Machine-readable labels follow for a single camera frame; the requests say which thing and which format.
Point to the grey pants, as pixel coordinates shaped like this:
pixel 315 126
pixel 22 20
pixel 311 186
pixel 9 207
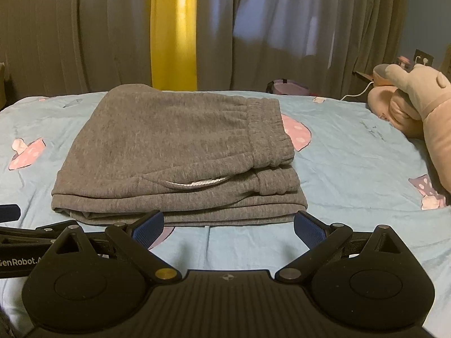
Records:
pixel 169 141

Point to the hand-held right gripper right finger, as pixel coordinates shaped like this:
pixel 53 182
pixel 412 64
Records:
pixel 308 229

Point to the pink pillow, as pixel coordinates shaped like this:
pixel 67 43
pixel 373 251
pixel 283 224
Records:
pixel 391 109

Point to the grey curtain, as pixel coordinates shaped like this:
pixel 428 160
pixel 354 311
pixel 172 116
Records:
pixel 77 31
pixel 299 24

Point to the wall socket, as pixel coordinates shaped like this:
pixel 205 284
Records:
pixel 424 58

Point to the yellow curtain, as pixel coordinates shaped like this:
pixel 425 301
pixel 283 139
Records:
pixel 173 31

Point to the grey and pink plush toy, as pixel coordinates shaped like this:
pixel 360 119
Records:
pixel 430 102

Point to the light blue printed bedsheet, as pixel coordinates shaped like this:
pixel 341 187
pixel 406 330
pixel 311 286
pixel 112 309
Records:
pixel 352 155

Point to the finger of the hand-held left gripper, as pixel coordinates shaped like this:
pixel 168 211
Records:
pixel 8 213

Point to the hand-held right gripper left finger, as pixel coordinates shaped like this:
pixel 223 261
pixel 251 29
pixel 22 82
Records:
pixel 148 227

